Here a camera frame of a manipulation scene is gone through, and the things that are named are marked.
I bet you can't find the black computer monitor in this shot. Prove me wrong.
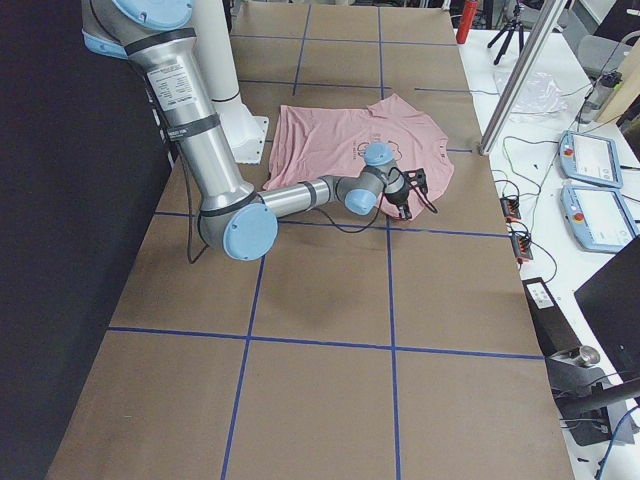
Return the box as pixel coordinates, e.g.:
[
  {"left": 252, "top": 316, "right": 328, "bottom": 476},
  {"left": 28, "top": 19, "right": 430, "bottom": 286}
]
[{"left": 574, "top": 239, "right": 640, "bottom": 380}]

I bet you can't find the crumpled plastic bag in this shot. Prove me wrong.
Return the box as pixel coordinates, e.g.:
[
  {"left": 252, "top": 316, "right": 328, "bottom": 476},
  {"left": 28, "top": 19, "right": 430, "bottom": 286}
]
[{"left": 511, "top": 72, "right": 568, "bottom": 115}]

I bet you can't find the pink printed t-shirt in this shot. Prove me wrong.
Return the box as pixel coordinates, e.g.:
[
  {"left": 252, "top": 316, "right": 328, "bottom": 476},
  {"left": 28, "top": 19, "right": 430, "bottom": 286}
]
[{"left": 263, "top": 94, "right": 454, "bottom": 217}]

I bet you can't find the black flat box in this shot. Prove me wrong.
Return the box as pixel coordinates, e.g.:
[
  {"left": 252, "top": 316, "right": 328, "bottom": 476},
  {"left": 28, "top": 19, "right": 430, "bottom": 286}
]
[{"left": 522, "top": 277, "right": 582, "bottom": 357}]

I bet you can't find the lower teach pendant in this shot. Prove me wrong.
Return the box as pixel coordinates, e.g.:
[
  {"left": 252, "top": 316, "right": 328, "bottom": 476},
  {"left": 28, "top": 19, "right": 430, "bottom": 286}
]
[{"left": 560, "top": 185, "right": 639, "bottom": 254}]

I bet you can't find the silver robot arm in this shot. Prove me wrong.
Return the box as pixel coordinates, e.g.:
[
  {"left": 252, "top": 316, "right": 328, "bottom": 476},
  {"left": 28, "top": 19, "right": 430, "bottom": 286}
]
[{"left": 82, "top": 1, "right": 411, "bottom": 261}]

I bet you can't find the black camera tripod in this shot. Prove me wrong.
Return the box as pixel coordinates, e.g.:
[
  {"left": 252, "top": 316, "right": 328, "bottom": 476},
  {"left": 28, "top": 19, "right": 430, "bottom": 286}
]
[{"left": 487, "top": 1, "right": 525, "bottom": 65}]

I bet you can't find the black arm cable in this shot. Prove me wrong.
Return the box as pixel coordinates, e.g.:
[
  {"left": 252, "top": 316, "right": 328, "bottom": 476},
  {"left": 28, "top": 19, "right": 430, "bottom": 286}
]
[{"left": 182, "top": 164, "right": 439, "bottom": 266}]

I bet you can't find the red bottle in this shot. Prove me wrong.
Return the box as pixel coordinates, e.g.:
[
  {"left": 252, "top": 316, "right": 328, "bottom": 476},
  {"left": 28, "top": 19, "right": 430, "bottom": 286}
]
[{"left": 456, "top": 0, "right": 478, "bottom": 45}]

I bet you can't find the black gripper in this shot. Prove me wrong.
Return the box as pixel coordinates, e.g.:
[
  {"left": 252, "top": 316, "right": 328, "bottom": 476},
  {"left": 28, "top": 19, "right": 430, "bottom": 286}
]
[{"left": 384, "top": 172, "right": 412, "bottom": 220}]

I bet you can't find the black usb hub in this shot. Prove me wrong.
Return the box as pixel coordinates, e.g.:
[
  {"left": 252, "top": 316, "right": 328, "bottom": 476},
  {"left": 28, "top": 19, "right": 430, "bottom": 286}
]
[
  {"left": 500, "top": 196, "right": 521, "bottom": 223},
  {"left": 510, "top": 233, "right": 533, "bottom": 265}
]

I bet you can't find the right black usb hub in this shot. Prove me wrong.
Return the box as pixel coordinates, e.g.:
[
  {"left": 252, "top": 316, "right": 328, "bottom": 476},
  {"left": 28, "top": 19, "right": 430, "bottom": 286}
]
[{"left": 510, "top": 233, "right": 533, "bottom": 265}]

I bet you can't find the upper teach pendant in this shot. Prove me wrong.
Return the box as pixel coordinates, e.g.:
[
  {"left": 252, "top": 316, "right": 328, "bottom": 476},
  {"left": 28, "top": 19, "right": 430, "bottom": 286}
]
[{"left": 558, "top": 130, "right": 623, "bottom": 189}]

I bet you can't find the left black usb hub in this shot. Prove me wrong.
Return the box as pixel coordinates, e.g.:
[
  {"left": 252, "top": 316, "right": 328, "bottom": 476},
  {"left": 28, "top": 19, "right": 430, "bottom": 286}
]
[{"left": 500, "top": 196, "right": 521, "bottom": 223}]

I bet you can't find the aluminium frame post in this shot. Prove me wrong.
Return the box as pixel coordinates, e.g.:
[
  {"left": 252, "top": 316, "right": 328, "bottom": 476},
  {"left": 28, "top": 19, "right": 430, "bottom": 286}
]
[{"left": 478, "top": 0, "right": 566, "bottom": 155}]

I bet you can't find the teach pendant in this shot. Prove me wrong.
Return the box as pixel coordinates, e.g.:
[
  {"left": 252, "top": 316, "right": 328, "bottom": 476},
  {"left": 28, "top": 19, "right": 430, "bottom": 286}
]
[
  {"left": 560, "top": 185, "right": 639, "bottom": 254},
  {"left": 558, "top": 130, "right": 623, "bottom": 189}
]

